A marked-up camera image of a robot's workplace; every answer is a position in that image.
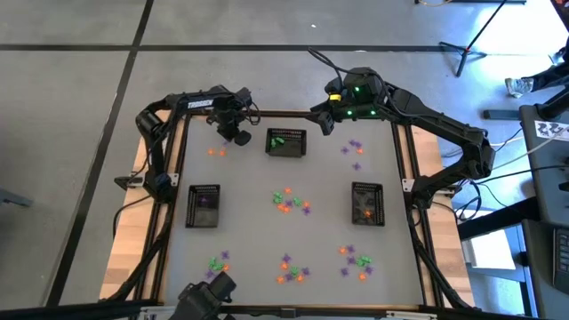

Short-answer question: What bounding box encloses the black plastic basket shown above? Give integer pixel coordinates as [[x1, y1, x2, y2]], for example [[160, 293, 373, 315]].
[[265, 127, 308, 158], [185, 183, 221, 229], [350, 180, 386, 228]]

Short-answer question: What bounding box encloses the black keyboard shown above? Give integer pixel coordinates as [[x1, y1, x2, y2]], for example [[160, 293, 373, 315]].
[[552, 228, 569, 295]]

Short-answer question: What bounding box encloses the white paper label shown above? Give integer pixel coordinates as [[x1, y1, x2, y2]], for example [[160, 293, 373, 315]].
[[534, 119, 569, 142]]

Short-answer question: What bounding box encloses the black aluminium rig frame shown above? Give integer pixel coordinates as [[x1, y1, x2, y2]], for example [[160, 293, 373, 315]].
[[0, 108, 569, 320]]

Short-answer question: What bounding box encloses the black tripod stand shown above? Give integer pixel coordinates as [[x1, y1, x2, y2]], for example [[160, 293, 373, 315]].
[[438, 0, 508, 77]]

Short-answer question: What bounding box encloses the black floor stand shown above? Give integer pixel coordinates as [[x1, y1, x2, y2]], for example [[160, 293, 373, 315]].
[[483, 86, 569, 122]]

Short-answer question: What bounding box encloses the white cable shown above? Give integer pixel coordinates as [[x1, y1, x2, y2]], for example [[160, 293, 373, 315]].
[[488, 128, 569, 172]]

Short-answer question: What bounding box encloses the person's shoe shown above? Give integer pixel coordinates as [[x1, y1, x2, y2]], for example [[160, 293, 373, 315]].
[[505, 76, 534, 100]]

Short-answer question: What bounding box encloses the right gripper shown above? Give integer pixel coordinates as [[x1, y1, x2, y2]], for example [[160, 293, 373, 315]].
[[309, 91, 357, 137]]

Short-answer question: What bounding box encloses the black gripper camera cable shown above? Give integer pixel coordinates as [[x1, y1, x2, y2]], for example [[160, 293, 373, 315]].
[[308, 47, 352, 90]]

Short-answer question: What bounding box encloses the black bulky device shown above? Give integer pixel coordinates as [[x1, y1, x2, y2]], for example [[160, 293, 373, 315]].
[[168, 270, 237, 320]]

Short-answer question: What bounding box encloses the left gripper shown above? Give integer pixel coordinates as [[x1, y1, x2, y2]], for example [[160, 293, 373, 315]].
[[206, 86, 254, 148]]

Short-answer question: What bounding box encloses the black desk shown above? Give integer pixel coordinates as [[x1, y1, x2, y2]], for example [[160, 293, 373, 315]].
[[518, 104, 569, 320]]

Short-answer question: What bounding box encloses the person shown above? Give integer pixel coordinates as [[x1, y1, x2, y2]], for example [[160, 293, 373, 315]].
[[505, 60, 569, 100]]

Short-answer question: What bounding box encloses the gray chair base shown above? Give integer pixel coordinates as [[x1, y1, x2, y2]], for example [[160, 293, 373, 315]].
[[0, 188, 34, 208]]

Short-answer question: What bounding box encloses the white panel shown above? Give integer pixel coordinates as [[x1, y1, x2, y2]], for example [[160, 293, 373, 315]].
[[461, 224, 528, 285]]

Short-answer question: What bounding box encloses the black desk beam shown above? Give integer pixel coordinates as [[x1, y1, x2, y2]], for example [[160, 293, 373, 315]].
[[457, 196, 541, 241]]

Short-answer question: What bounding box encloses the gray table mat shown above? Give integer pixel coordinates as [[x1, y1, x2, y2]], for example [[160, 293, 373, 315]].
[[159, 116, 426, 308]]

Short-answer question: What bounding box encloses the silver frame bracket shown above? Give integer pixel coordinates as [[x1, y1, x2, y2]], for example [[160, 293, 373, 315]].
[[384, 310, 439, 320]]

